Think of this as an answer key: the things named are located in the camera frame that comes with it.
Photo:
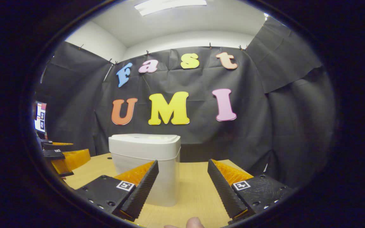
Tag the black backdrop cloth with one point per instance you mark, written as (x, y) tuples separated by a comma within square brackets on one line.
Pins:
[(249, 126)]

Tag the computer monitor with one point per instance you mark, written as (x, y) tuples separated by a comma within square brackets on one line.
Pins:
[(40, 117)]

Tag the small ceiling lamp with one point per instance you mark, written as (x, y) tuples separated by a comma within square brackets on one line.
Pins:
[(265, 16)]

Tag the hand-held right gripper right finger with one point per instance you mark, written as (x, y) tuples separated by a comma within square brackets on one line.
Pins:
[(225, 193)]

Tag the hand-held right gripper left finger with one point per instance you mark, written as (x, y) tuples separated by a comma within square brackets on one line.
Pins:
[(141, 190)]

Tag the white desktop garbage bin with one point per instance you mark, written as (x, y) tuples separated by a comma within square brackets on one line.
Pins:
[(144, 148)]

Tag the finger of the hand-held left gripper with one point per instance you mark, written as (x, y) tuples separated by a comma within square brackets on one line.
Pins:
[(54, 154), (54, 146)]

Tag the wooden desktop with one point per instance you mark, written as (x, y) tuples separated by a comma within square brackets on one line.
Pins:
[(195, 190)]

